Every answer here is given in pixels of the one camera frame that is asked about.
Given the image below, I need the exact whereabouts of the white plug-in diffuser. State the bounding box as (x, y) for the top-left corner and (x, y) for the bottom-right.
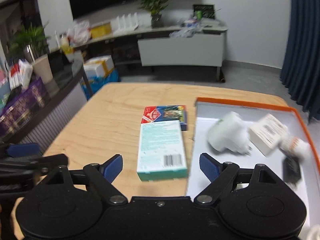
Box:
(207, 112), (251, 154)

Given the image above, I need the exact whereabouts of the teal bandage box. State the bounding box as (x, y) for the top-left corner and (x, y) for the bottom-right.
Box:
(137, 120), (188, 181)

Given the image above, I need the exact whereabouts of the orange white tray box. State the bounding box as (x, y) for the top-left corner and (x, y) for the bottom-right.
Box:
(184, 97), (320, 230)

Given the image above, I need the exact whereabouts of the black UGREEN charger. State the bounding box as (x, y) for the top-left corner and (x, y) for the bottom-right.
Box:
(283, 157), (302, 187)

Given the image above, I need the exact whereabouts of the red blue card box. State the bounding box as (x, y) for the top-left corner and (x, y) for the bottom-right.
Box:
(141, 105), (188, 131)

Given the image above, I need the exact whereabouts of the white pill bottle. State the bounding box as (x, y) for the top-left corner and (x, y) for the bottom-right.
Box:
(279, 133), (312, 161)

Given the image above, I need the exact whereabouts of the purple tissue box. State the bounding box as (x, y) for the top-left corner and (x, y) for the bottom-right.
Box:
(1, 77), (49, 138)

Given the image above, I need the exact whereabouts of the white small carton box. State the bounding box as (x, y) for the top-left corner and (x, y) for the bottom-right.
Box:
(248, 114), (288, 156)

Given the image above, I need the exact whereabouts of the dark glass side table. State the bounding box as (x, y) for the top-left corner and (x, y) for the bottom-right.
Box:
(1, 61), (87, 153)

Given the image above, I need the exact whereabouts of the left potted plant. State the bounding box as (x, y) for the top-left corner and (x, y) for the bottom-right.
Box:
(9, 24), (51, 63)

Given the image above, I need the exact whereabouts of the white yellow cardboard box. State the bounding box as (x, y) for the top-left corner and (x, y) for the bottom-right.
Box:
(84, 55), (114, 78)

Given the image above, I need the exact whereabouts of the dark blue curtain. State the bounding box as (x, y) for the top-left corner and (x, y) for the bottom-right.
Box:
(280, 0), (319, 121)

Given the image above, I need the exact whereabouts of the white plastic bag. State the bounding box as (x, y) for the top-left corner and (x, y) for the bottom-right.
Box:
(67, 20), (91, 46)

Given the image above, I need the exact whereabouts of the white tv cabinet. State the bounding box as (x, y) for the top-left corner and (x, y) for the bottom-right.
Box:
(49, 22), (229, 83)

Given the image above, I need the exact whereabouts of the white router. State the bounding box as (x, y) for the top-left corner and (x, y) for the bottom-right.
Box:
(111, 12), (139, 34)

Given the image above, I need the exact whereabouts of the black green display box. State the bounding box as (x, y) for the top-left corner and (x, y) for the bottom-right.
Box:
(193, 4), (215, 20)

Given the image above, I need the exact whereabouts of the potted bamboo plant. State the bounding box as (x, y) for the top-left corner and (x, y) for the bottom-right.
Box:
(139, 0), (169, 28)

